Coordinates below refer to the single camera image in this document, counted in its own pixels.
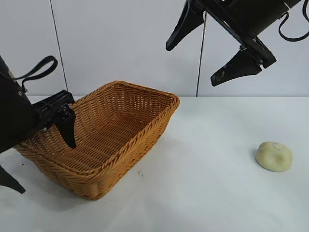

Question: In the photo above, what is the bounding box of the black left arm strap cable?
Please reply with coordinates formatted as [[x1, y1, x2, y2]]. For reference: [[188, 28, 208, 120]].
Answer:
[[14, 55, 58, 92]]

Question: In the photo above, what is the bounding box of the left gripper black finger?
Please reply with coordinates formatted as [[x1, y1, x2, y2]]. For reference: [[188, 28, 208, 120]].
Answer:
[[54, 108, 77, 149], [0, 165, 26, 194]]

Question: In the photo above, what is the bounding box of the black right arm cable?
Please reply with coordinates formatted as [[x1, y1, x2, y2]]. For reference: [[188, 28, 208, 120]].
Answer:
[[278, 12, 309, 42]]

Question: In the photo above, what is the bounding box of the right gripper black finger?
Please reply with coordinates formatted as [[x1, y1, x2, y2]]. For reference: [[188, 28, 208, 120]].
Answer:
[[210, 49, 263, 87], [166, 0, 205, 51]]

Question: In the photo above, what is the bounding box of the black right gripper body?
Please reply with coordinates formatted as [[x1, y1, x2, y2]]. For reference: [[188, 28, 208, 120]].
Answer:
[[190, 0, 302, 69]]

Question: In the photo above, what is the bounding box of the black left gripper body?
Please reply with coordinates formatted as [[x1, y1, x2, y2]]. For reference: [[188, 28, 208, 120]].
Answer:
[[0, 55, 75, 153]]

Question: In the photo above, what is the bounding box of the brown woven wicker basket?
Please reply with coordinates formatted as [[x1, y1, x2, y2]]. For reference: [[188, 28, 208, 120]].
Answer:
[[14, 80, 181, 201]]

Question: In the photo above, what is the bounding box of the pale yellow egg yolk pastry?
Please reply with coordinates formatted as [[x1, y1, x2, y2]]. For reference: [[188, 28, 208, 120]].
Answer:
[[256, 141, 294, 173]]

